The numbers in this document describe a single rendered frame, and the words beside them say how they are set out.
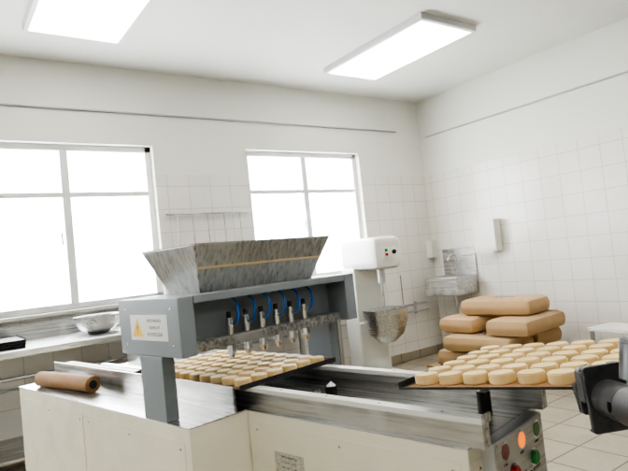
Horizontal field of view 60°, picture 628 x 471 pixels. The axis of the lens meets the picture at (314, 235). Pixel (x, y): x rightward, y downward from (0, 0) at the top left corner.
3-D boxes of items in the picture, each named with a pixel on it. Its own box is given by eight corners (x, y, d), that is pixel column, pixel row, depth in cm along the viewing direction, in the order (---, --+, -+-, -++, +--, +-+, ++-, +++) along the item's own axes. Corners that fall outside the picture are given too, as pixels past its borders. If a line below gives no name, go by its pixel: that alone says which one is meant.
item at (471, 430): (66, 376, 244) (65, 360, 244) (73, 374, 246) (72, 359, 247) (487, 450, 106) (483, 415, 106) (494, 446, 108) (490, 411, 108)
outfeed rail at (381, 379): (127, 362, 265) (126, 348, 265) (133, 361, 267) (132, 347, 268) (545, 410, 127) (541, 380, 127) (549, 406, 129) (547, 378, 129)
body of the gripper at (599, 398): (588, 432, 85) (616, 446, 78) (576, 365, 86) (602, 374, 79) (628, 425, 85) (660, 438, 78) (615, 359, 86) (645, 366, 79)
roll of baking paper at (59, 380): (34, 388, 223) (33, 373, 223) (49, 384, 228) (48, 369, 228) (86, 394, 199) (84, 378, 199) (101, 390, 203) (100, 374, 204)
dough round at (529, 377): (536, 378, 105) (535, 367, 105) (552, 380, 100) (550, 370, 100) (513, 382, 104) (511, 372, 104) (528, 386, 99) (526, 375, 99)
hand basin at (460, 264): (512, 323, 570) (499, 218, 575) (490, 329, 549) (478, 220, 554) (438, 321, 651) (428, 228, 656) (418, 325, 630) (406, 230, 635)
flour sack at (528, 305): (458, 316, 520) (457, 300, 521) (482, 309, 548) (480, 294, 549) (531, 317, 467) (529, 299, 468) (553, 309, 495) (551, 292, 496)
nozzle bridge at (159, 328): (126, 414, 164) (117, 300, 166) (298, 363, 216) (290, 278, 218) (188, 429, 141) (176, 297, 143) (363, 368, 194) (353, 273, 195)
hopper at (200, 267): (145, 296, 170) (140, 251, 171) (278, 279, 211) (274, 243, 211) (198, 293, 150) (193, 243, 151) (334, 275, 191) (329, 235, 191)
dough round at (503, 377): (520, 382, 103) (518, 371, 103) (493, 386, 103) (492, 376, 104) (512, 378, 108) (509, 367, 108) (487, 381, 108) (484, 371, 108)
